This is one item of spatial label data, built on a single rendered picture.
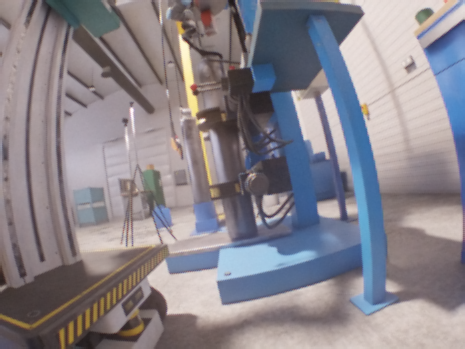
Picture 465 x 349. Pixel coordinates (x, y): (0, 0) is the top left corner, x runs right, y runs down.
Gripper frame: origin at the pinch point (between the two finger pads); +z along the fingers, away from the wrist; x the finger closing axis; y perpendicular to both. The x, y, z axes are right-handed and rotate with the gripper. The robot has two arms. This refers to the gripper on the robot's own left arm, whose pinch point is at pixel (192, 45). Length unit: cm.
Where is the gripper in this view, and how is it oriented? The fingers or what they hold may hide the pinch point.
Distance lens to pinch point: 168.9
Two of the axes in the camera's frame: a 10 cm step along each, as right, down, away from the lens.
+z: 1.9, 9.8, -0.6
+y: 3.8, -0.2, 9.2
